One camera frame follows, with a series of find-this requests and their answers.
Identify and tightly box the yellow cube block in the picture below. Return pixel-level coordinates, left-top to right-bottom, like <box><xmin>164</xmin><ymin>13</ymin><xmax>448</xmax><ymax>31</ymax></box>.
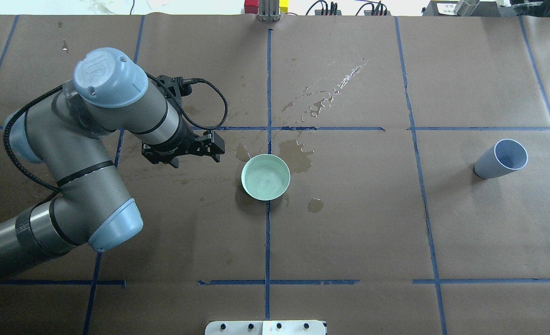
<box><xmin>279</xmin><ymin>0</ymin><xmax>289</xmax><ymax>13</ymax></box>

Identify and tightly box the red cube block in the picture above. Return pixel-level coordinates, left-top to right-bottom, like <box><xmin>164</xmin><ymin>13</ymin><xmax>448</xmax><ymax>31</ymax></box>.
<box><xmin>243</xmin><ymin>0</ymin><xmax>259</xmax><ymax>14</ymax></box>

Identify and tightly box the metal cylinder weight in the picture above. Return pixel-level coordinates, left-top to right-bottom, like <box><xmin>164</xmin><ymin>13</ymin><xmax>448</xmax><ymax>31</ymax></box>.
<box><xmin>454</xmin><ymin>0</ymin><xmax>480</xmax><ymax>17</ymax></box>

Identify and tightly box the brown paper table cover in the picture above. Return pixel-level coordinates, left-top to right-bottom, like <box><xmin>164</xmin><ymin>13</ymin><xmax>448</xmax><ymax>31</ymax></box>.
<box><xmin>0</xmin><ymin>13</ymin><xmax>550</xmax><ymax>335</ymax></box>

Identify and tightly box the black connector block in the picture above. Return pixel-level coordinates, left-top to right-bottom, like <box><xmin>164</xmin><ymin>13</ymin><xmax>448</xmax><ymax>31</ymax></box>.
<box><xmin>306</xmin><ymin>0</ymin><xmax>342</xmax><ymax>16</ymax></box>
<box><xmin>360</xmin><ymin>1</ymin><xmax>389</xmax><ymax>16</ymax></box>

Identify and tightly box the green bowl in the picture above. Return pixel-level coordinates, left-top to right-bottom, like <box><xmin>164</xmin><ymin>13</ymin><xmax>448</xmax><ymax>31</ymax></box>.
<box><xmin>241</xmin><ymin>154</ymin><xmax>291</xmax><ymax>201</ymax></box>

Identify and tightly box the blue-grey cup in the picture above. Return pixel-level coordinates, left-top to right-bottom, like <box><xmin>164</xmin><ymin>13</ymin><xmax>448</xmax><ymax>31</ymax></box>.
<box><xmin>474</xmin><ymin>139</ymin><xmax>529</xmax><ymax>180</ymax></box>

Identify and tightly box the black connector block right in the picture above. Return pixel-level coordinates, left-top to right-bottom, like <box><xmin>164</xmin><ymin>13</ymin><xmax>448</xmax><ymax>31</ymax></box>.
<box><xmin>360</xmin><ymin>1</ymin><xmax>389</xmax><ymax>16</ymax></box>

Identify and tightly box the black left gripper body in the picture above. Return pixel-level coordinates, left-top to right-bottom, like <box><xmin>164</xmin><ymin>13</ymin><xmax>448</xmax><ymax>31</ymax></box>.
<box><xmin>141</xmin><ymin>75</ymin><xmax>203</xmax><ymax>169</ymax></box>

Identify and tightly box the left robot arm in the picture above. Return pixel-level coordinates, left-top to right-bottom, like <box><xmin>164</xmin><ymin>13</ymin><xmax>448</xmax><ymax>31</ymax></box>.
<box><xmin>0</xmin><ymin>47</ymin><xmax>225</xmax><ymax>282</ymax></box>

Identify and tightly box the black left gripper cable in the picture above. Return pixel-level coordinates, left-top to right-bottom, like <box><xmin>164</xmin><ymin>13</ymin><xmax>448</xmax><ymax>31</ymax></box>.
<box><xmin>3</xmin><ymin>77</ymin><xmax>229</xmax><ymax>191</ymax></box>

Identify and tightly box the black connector block left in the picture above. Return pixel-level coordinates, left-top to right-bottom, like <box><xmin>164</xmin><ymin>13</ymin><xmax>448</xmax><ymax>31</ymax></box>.
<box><xmin>306</xmin><ymin>0</ymin><xmax>342</xmax><ymax>16</ymax></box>

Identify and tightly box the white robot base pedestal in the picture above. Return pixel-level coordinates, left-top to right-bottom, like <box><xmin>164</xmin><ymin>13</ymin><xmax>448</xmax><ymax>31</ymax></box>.
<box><xmin>204</xmin><ymin>320</ymin><xmax>328</xmax><ymax>335</ymax></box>

